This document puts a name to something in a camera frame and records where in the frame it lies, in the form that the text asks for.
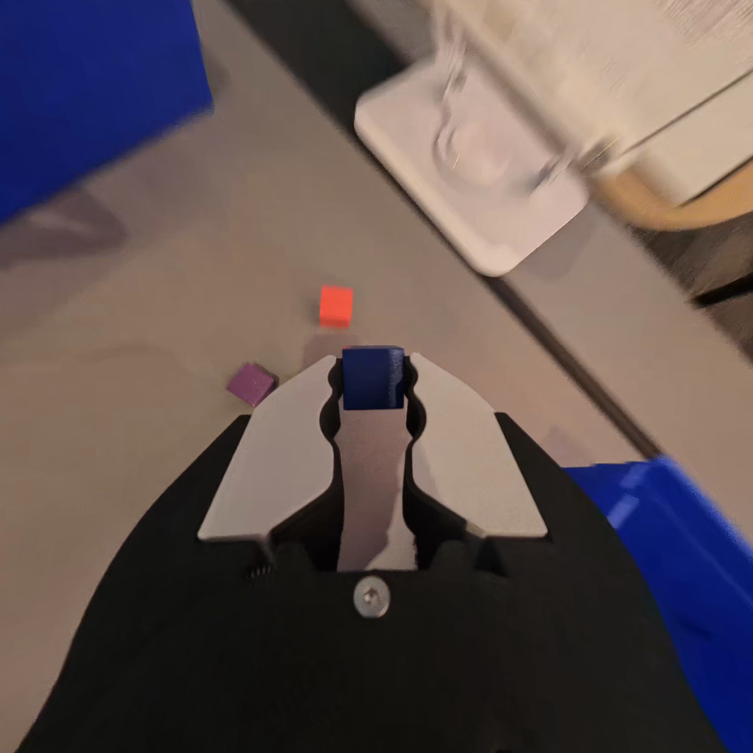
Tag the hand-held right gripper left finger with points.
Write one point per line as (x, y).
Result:
(276, 470)

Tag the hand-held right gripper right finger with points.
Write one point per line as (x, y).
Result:
(470, 470)

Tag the purple wooden cube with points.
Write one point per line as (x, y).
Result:
(252, 383)

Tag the dark blue wooden cube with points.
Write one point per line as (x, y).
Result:
(370, 379)

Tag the orange wooden cube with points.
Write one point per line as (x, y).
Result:
(336, 306)

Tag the blue plastic storage bin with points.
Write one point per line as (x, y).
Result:
(88, 88)
(694, 588)

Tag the printed instruction sheet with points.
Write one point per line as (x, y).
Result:
(588, 47)

